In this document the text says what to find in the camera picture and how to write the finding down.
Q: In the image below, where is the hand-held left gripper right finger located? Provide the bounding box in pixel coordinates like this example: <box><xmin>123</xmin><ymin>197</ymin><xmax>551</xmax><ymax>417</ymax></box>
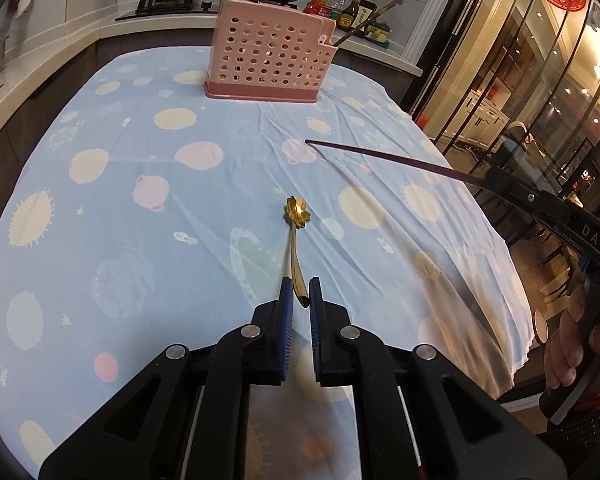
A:
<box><xmin>307</xmin><ymin>276</ymin><xmax>567</xmax><ymax>480</ymax></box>

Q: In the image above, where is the light blue patterned tablecloth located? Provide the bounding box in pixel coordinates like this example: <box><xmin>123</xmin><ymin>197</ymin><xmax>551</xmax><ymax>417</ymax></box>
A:
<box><xmin>0</xmin><ymin>45</ymin><xmax>533</xmax><ymax>480</ymax></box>

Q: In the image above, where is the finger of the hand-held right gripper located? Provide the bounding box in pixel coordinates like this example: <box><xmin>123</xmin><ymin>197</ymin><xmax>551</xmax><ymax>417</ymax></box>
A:
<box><xmin>467</xmin><ymin>165</ymin><xmax>543</xmax><ymax>211</ymax></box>

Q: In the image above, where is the white cup with dark rim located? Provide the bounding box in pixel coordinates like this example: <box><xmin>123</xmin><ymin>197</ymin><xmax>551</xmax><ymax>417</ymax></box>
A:
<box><xmin>532</xmin><ymin>308</ymin><xmax>552</xmax><ymax>347</ymax></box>

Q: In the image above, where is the clear oil bottle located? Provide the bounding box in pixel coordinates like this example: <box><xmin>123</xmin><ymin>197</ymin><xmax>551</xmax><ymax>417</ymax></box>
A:
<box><xmin>329</xmin><ymin>0</ymin><xmax>354</xmax><ymax>24</ymax></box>

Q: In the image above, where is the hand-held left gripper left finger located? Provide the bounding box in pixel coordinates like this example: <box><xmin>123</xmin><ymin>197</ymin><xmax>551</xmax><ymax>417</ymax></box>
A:
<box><xmin>39</xmin><ymin>276</ymin><xmax>295</xmax><ymax>480</ymax></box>

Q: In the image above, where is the gold flower spoon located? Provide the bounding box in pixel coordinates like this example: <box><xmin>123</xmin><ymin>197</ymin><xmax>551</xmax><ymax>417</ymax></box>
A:
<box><xmin>282</xmin><ymin>196</ymin><xmax>314</xmax><ymax>310</ymax></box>

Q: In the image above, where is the person's right hand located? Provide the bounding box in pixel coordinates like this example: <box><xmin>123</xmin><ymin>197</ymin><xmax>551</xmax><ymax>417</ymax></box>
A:
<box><xmin>544</xmin><ymin>287</ymin><xmax>600</xmax><ymax>391</ymax></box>

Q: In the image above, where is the small condiment jars set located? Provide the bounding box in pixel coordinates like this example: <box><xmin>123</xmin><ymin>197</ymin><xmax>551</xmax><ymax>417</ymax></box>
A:
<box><xmin>367</xmin><ymin>20</ymin><xmax>391</xmax><ymax>49</ymax></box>

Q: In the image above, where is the pink perforated utensil holder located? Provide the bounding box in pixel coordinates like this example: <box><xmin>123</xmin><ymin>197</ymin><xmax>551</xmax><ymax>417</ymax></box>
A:
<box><xmin>203</xmin><ymin>0</ymin><xmax>337</xmax><ymax>105</ymax></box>

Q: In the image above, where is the sliding glass door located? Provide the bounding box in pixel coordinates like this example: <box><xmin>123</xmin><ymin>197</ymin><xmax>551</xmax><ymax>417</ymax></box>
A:
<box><xmin>410</xmin><ymin>0</ymin><xmax>600</xmax><ymax>311</ymax></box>

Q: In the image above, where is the black gas stove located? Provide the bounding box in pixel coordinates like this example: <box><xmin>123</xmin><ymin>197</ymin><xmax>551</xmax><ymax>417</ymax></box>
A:
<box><xmin>115</xmin><ymin>0</ymin><xmax>221</xmax><ymax>22</ymax></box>

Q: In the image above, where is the brown sauce bottle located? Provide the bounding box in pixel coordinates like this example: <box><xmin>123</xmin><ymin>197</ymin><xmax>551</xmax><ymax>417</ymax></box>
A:
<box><xmin>337</xmin><ymin>0</ymin><xmax>365</xmax><ymax>30</ymax></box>

